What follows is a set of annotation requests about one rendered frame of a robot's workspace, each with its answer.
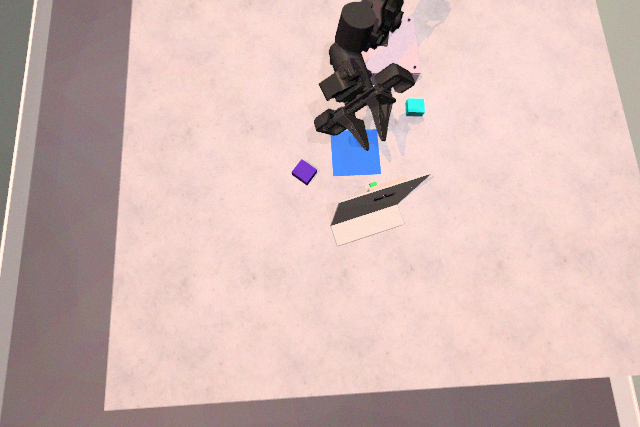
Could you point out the blue square mat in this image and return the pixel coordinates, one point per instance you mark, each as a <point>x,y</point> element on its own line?
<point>349,158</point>

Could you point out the purple square block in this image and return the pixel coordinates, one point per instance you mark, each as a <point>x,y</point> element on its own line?
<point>304,172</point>

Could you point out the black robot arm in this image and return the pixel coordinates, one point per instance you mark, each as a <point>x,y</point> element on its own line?
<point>362,25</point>

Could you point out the grey panel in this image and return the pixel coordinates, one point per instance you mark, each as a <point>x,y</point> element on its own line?
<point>372,212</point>

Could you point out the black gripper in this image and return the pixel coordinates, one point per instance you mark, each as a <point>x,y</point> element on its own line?
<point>378,98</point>

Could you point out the small turquoise block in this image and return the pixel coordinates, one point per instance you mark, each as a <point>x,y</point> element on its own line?
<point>415,107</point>

